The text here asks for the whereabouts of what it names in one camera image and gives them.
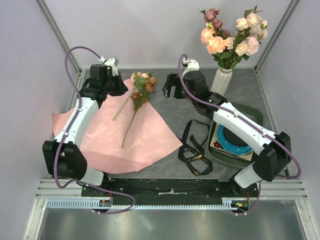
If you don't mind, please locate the cream pink rose stem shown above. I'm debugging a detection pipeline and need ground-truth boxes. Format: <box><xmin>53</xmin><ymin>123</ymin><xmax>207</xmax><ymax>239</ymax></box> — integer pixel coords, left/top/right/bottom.
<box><xmin>112</xmin><ymin>71</ymin><xmax>150</xmax><ymax>122</ymax></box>

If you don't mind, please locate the large peach peony stem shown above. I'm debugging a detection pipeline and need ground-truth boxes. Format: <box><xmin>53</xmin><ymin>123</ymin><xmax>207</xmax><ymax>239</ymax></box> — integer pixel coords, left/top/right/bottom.
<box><xmin>200</xmin><ymin>22</ymin><xmax>235</xmax><ymax>69</ymax></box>

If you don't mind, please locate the purple pink wrapping paper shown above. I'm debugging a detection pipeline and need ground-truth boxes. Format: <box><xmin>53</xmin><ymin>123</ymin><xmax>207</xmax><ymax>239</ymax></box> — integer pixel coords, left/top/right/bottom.
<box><xmin>53</xmin><ymin>79</ymin><xmax>182</xmax><ymax>174</ymax></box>

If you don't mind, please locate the pale pink rose stem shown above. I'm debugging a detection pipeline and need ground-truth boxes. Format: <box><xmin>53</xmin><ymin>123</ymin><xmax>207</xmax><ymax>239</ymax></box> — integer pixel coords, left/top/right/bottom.
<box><xmin>222</xmin><ymin>6</ymin><xmax>269</xmax><ymax>69</ymax></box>

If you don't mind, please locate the mauve rose stem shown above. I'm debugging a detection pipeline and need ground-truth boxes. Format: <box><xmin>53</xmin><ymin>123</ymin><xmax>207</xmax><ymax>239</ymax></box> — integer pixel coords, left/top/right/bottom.
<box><xmin>199</xmin><ymin>8</ymin><xmax>233</xmax><ymax>39</ymax></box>

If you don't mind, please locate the black ribbon with gold lettering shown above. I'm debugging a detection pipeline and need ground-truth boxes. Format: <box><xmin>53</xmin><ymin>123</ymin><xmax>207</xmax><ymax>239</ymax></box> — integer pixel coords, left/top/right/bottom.
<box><xmin>178</xmin><ymin>119</ymin><xmax>213</xmax><ymax>176</ymax></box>

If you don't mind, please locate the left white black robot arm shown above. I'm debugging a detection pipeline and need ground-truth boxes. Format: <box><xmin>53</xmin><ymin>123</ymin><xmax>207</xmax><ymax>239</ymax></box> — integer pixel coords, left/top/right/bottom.
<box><xmin>42</xmin><ymin>58</ymin><xmax>128</xmax><ymax>197</ymax></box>

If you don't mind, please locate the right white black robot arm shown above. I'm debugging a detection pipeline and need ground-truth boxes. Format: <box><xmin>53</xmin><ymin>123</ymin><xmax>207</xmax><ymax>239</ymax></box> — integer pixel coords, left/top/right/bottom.
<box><xmin>162</xmin><ymin>70</ymin><xmax>291</xmax><ymax>197</ymax></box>

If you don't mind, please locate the white ribbed ceramic vase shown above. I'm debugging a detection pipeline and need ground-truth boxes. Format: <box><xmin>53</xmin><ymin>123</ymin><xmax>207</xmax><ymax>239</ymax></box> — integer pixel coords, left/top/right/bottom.
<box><xmin>210</xmin><ymin>67</ymin><xmax>233</xmax><ymax>96</ymax></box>

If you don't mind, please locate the dark green plastic tray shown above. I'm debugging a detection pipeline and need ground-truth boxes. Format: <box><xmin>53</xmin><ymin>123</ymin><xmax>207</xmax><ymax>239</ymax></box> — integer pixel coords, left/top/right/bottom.
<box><xmin>205</xmin><ymin>102</ymin><xmax>264</xmax><ymax>169</ymax></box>

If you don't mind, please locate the black round plate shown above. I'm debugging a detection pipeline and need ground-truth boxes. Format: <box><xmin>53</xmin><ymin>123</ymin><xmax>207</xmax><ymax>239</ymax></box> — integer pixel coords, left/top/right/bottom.
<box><xmin>223</xmin><ymin>127</ymin><xmax>247</xmax><ymax>147</ymax></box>

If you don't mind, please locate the blue scalloped plate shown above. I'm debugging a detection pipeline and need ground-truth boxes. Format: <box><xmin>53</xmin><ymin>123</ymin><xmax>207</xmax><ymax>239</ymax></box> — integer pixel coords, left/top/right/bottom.
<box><xmin>216</xmin><ymin>125</ymin><xmax>253</xmax><ymax>156</ymax></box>

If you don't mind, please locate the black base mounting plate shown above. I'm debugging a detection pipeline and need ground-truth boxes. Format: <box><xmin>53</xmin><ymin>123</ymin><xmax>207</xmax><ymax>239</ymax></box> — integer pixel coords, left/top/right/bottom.
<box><xmin>79</xmin><ymin>177</ymin><xmax>258</xmax><ymax>206</ymax></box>

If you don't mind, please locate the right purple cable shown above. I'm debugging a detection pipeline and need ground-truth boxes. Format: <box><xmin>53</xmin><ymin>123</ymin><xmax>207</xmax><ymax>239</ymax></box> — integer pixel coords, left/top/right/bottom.
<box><xmin>177</xmin><ymin>54</ymin><xmax>302</xmax><ymax>217</ymax></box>

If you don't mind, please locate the purple cable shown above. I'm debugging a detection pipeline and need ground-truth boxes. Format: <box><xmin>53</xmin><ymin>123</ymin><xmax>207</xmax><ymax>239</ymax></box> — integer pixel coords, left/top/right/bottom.
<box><xmin>177</xmin><ymin>54</ymin><xmax>302</xmax><ymax>217</ymax></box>
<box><xmin>53</xmin><ymin>46</ymin><xmax>137</xmax><ymax>217</ymax></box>

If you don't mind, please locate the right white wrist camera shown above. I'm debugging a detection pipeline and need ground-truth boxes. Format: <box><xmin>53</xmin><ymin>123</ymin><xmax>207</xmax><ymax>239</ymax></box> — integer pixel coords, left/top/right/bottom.
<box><xmin>181</xmin><ymin>58</ymin><xmax>200</xmax><ymax>77</ymax></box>

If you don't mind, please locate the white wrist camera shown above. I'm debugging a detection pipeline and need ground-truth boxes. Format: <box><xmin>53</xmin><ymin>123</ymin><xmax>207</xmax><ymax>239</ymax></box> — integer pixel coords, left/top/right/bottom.
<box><xmin>99</xmin><ymin>57</ymin><xmax>119</xmax><ymax>76</ymax></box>
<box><xmin>181</xmin><ymin>58</ymin><xmax>200</xmax><ymax>77</ymax></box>

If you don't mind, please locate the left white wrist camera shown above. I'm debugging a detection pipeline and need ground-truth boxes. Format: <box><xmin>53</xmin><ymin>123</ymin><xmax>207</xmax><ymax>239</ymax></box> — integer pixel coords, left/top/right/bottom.
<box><xmin>99</xmin><ymin>57</ymin><xmax>119</xmax><ymax>76</ymax></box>

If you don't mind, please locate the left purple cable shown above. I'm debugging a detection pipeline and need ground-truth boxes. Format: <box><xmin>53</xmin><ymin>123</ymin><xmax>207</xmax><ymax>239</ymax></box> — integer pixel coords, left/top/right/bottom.
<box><xmin>53</xmin><ymin>46</ymin><xmax>137</xmax><ymax>217</ymax></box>

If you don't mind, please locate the grey slotted cable duct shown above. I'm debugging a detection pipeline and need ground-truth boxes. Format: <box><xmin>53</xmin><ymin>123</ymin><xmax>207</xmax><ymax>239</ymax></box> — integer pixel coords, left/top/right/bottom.
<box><xmin>46</xmin><ymin>198</ymin><xmax>249</xmax><ymax>212</ymax></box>

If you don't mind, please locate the aluminium frame rail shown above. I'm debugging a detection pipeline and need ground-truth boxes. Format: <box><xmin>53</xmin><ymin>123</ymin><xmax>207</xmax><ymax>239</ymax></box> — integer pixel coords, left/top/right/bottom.
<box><xmin>36</xmin><ymin>178</ymin><xmax>307</xmax><ymax>200</ymax></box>

